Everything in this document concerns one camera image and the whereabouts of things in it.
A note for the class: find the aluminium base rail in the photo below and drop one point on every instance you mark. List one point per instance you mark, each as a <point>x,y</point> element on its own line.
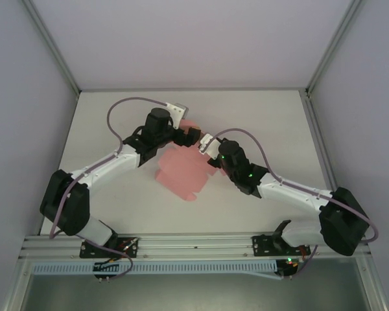
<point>194,245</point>

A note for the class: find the aluminium side rail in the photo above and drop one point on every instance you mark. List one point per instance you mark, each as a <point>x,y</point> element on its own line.
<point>317,136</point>

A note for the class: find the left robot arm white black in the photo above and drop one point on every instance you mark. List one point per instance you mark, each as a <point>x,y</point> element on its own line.
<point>110,165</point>

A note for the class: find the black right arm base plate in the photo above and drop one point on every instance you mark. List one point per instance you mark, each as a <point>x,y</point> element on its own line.
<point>262,247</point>

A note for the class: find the pink paper box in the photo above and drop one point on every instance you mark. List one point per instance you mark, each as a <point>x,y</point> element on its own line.
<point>181,175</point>

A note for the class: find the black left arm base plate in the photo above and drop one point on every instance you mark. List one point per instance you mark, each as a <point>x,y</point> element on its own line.
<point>90,251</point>

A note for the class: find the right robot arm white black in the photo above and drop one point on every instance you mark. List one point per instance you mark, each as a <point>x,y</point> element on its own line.
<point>291,191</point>

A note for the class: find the aluminium frame post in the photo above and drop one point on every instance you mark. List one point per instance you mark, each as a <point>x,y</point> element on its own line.
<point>52,45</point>
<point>335,45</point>

